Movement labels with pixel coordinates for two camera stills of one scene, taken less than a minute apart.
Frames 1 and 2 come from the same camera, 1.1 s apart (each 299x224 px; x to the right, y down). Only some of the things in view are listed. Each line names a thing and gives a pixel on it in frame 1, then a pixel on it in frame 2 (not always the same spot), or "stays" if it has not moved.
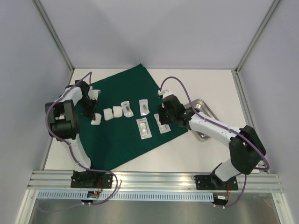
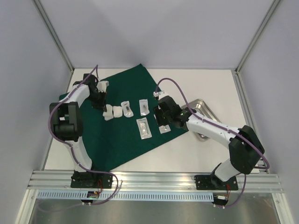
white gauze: (97, 120) → (108, 115)
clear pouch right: (144, 107) stays
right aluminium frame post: (252, 45) stays
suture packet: (162, 128) stays
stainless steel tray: (204, 110) stays
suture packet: (144, 129) stays
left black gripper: (90, 113) → (102, 105)
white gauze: (108, 114) → (109, 108)
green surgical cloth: (125, 125) stays
